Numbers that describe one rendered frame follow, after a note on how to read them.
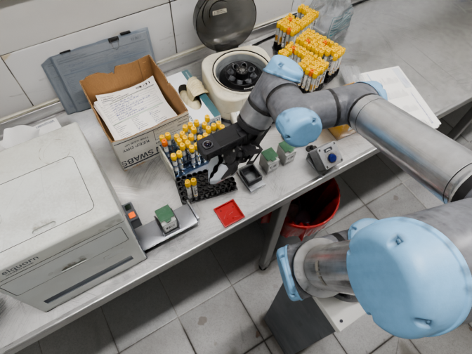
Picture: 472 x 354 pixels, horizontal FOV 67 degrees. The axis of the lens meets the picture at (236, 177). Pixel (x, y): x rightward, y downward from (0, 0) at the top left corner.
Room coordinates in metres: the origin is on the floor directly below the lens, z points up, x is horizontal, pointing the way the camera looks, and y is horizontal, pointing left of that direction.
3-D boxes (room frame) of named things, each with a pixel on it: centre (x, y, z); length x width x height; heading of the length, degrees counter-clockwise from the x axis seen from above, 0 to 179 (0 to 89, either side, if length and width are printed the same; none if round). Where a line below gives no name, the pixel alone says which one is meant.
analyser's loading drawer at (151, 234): (0.37, 0.20, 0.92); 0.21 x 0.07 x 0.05; 124
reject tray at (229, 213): (0.45, 0.01, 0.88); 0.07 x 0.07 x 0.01; 34
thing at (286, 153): (0.66, -0.15, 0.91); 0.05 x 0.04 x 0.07; 34
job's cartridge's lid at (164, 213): (0.39, 0.18, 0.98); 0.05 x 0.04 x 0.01; 34
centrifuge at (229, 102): (0.91, -0.01, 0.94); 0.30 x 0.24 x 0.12; 25
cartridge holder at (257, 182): (0.57, -0.05, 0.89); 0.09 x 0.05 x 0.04; 34
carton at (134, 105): (0.76, 0.33, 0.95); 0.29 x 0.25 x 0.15; 34
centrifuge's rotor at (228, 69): (0.92, 0.00, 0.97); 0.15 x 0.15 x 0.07
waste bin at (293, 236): (0.78, -0.29, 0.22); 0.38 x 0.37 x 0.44; 124
